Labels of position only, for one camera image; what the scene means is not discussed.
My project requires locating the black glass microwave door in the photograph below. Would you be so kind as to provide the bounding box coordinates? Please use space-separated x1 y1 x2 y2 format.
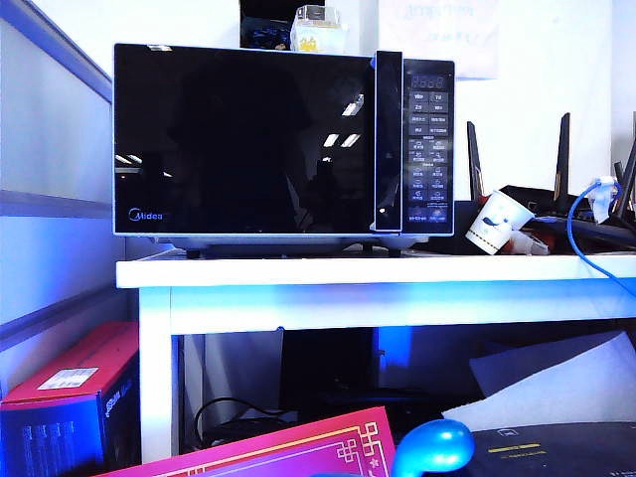
112 43 403 235

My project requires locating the clear plastic snack box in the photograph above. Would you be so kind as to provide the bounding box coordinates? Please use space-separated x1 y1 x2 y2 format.
292 5 345 53

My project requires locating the white table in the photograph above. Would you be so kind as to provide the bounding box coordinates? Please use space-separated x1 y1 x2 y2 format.
115 250 636 463

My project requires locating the black rectangular case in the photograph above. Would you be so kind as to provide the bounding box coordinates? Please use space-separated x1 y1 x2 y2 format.
280 327 394 423

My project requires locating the white printed paper cup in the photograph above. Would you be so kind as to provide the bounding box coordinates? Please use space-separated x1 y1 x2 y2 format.
465 188 537 255

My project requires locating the red white small packet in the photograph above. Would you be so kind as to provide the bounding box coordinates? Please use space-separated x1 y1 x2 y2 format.
506 231 553 255

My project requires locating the black router with antennas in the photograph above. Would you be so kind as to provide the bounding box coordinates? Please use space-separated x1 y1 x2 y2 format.
454 112 636 254

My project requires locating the paper sheet with handwriting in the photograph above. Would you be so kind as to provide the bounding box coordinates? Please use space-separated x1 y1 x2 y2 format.
378 0 500 80

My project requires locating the glossy blue plastic part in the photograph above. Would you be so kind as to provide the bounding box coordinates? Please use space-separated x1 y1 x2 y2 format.
392 418 476 477

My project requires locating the white foam sheet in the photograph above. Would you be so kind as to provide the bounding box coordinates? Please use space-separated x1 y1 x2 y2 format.
441 330 636 433

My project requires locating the red and blue carton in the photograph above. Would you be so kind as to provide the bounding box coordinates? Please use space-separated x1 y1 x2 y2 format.
0 320 142 477

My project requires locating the white tape tag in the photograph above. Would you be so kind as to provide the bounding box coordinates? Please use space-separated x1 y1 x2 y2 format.
588 176 622 225

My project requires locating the grey blue office partition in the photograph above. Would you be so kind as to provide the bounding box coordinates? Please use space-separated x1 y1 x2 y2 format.
0 0 118 349

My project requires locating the black paper shredder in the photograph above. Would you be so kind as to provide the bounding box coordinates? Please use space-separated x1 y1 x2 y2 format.
466 421 636 477

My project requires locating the black power cable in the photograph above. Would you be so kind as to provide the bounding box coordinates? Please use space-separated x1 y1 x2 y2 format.
194 397 284 451

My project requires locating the blue network cable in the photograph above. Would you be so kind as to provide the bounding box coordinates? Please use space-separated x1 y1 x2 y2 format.
565 177 636 294

